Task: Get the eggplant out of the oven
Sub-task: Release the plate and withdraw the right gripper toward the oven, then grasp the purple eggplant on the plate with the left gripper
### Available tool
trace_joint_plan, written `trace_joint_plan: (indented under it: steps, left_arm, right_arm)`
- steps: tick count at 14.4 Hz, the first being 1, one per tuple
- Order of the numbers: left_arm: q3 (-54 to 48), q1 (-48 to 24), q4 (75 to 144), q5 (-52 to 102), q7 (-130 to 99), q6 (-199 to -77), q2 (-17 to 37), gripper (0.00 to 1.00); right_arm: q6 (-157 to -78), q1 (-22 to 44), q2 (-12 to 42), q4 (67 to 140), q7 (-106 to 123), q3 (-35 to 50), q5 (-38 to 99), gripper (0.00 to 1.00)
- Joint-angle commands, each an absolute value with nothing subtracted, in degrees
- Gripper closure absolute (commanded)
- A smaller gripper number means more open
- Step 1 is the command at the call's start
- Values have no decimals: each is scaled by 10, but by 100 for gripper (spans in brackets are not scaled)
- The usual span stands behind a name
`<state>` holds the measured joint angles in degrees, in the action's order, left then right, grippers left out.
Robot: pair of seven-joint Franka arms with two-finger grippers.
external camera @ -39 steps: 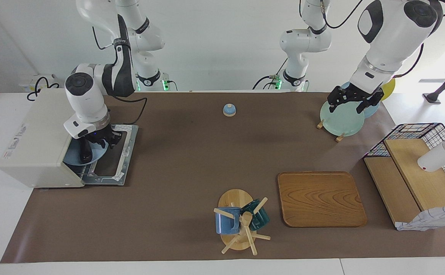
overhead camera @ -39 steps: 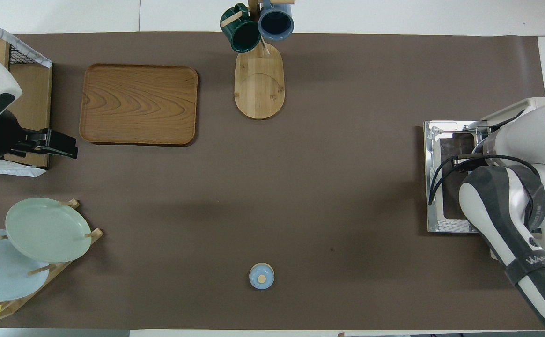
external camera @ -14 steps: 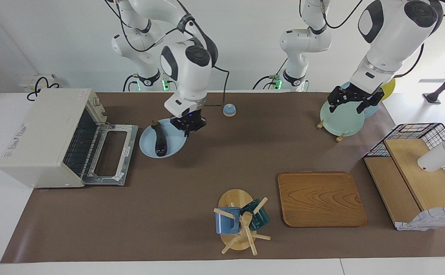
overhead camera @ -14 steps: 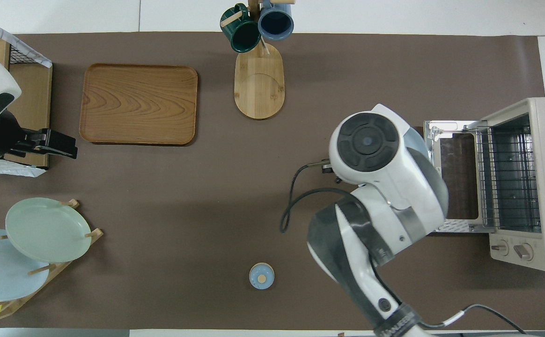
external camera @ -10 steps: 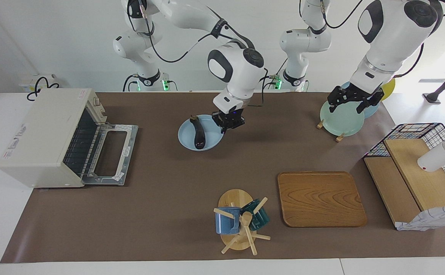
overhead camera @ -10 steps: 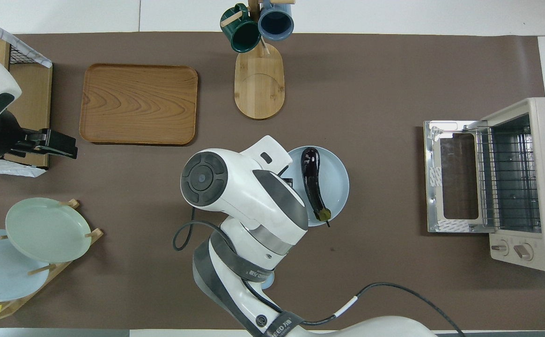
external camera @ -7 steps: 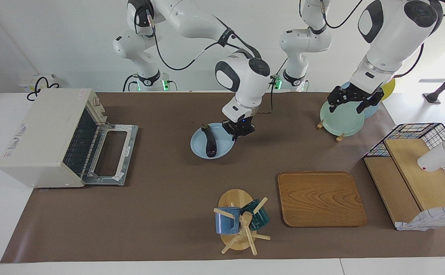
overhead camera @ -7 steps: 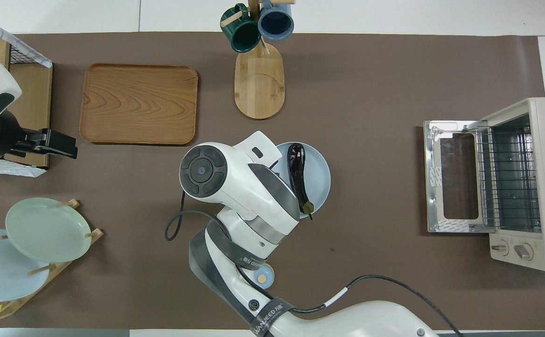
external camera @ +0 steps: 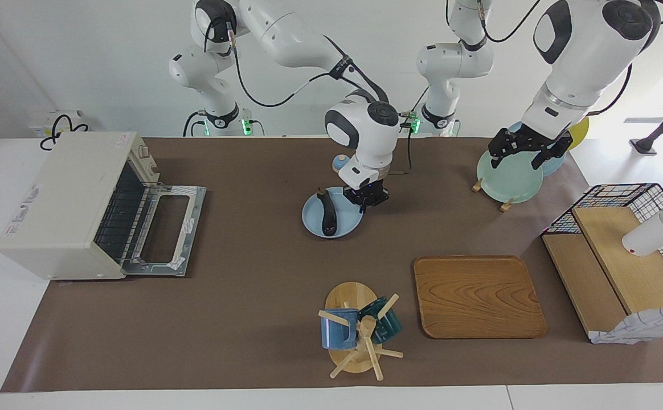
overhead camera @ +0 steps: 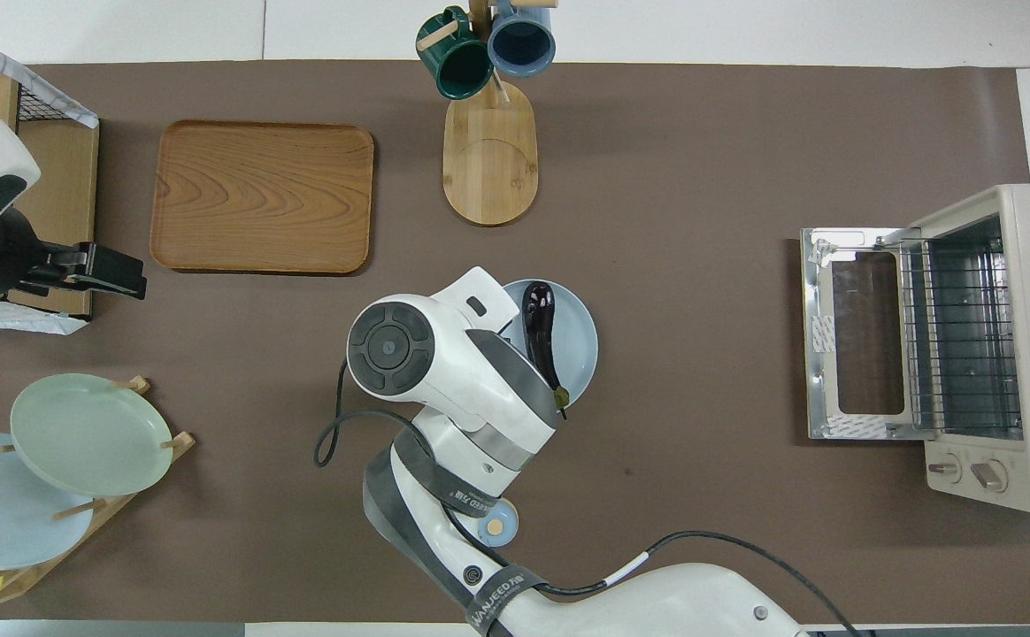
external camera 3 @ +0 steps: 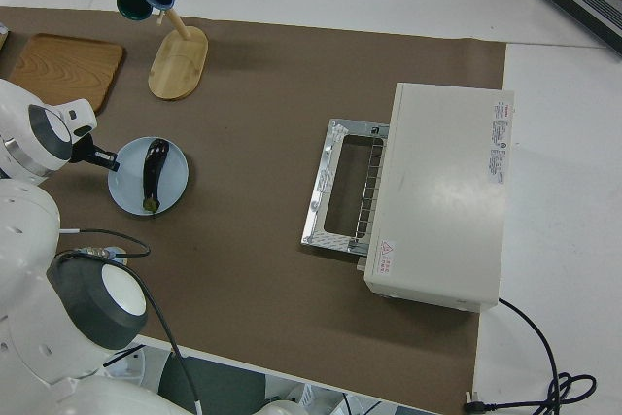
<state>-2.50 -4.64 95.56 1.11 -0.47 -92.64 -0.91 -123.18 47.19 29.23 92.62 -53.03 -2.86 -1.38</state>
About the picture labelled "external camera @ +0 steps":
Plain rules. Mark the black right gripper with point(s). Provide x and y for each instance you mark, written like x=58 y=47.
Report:
x=368 y=193

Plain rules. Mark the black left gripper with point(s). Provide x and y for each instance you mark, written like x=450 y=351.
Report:
x=529 y=142

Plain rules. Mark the dark purple eggplant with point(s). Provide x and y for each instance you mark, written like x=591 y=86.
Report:
x=329 y=219

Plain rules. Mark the light blue round plate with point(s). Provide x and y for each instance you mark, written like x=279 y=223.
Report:
x=311 y=219

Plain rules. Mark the toaster oven glass door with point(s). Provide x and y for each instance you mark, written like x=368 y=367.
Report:
x=189 y=233

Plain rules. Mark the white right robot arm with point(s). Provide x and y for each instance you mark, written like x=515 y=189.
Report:
x=291 y=40

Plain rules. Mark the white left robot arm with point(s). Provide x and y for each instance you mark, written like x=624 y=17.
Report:
x=582 y=51

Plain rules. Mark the cream toaster oven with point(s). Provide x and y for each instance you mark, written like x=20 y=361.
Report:
x=64 y=205

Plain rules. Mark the mint green plate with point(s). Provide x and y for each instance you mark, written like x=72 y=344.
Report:
x=511 y=179

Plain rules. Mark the pale blue racked plate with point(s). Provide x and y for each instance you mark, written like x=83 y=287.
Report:
x=556 y=165

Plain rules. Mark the wooden plate rack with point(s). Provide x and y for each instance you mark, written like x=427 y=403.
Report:
x=477 y=185

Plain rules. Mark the blue call bell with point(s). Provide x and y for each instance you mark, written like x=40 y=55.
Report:
x=338 y=165

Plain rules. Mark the yellow plate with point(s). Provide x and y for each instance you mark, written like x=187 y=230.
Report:
x=579 y=132

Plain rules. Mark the wooden mug tree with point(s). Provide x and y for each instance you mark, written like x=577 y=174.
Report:
x=351 y=296

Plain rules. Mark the dark green mug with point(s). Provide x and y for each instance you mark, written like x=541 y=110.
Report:
x=388 y=327

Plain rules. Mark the brown table mat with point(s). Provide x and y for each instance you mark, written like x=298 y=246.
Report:
x=252 y=256

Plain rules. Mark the black stand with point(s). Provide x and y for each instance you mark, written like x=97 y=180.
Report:
x=645 y=145

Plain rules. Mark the blue mug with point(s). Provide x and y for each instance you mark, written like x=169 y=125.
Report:
x=337 y=333

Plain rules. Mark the wooden serving tray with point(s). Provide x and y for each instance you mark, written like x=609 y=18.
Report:
x=477 y=296

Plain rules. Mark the white cup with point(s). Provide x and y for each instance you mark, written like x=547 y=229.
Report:
x=650 y=236

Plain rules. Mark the wooden stepped shelf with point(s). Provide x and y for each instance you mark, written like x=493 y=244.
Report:
x=639 y=279

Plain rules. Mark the white patterned cloth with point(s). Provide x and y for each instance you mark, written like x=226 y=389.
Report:
x=639 y=329

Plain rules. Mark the white power strip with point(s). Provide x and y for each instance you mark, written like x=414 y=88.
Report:
x=46 y=121

